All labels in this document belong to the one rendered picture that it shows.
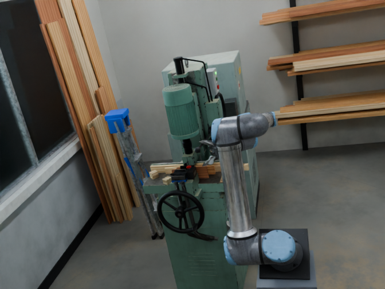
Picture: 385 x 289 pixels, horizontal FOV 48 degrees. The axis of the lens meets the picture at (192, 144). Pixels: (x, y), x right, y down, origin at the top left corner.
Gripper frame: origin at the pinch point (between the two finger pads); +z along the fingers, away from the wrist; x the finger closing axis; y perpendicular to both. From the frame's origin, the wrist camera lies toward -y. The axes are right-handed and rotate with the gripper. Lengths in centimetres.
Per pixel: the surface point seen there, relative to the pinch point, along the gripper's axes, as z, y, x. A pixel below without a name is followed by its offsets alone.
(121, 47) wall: -36, -270, -59
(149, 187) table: 27.3, -24.7, 20.6
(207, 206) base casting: -1.1, -2.6, 35.4
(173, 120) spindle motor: 8.0, -13.3, -20.2
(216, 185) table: -6.3, 3.8, 20.8
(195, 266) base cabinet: 8, -17, 81
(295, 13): -160, -110, -69
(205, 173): -4.5, -6.6, 15.3
